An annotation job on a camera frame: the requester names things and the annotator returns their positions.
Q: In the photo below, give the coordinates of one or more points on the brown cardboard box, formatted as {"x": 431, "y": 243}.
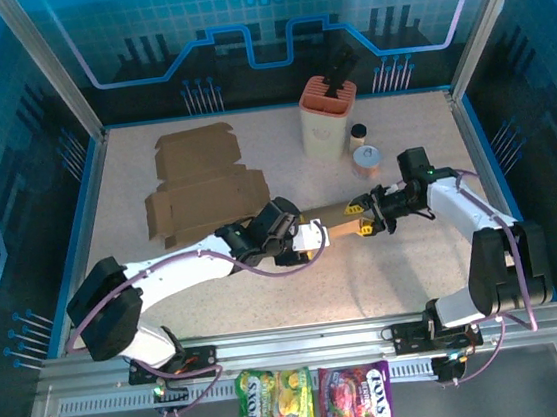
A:
{"x": 197, "y": 197}
{"x": 335, "y": 217}

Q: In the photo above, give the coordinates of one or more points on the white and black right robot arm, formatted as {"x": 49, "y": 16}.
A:
{"x": 459, "y": 203}

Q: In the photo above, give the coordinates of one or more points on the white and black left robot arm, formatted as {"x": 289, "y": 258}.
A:
{"x": 180, "y": 275}

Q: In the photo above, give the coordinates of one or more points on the black right controller box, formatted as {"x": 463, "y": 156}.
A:
{"x": 450, "y": 367}

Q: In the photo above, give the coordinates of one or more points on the black controller box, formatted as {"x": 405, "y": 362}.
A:
{"x": 450, "y": 367}
{"x": 171, "y": 397}

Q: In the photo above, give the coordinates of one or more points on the black left controller box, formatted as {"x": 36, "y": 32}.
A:
{"x": 171, "y": 397}

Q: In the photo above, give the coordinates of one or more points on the orange label tin can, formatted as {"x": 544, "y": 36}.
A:
{"x": 366, "y": 158}

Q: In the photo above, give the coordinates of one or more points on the small jar black lid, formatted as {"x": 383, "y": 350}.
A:
{"x": 359, "y": 139}

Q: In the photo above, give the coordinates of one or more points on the cream knife block orange top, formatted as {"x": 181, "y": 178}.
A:
{"x": 322, "y": 133}

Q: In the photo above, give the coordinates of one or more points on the red candy bag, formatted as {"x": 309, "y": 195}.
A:
{"x": 353, "y": 398}

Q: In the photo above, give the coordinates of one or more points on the green candy bag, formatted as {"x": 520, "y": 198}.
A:
{"x": 276, "y": 405}

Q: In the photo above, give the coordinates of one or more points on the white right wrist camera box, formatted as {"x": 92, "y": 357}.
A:
{"x": 396, "y": 185}

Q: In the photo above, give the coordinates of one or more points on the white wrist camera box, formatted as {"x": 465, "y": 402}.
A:
{"x": 309, "y": 235}
{"x": 396, "y": 185}

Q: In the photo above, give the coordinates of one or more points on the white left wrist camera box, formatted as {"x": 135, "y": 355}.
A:
{"x": 309, "y": 235}

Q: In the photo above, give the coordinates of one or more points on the aluminium mounting rail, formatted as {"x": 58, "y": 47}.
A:
{"x": 299, "y": 344}

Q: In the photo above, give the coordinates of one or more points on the aluminium side rail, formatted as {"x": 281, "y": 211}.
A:
{"x": 474, "y": 146}

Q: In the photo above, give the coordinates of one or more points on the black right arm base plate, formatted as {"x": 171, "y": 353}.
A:
{"x": 409, "y": 337}

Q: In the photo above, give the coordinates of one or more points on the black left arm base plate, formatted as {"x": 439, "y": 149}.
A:
{"x": 200, "y": 361}

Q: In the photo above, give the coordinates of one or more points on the aluminium frame post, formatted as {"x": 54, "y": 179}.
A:
{"x": 483, "y": 19}
{"x": 48, "y": 68}

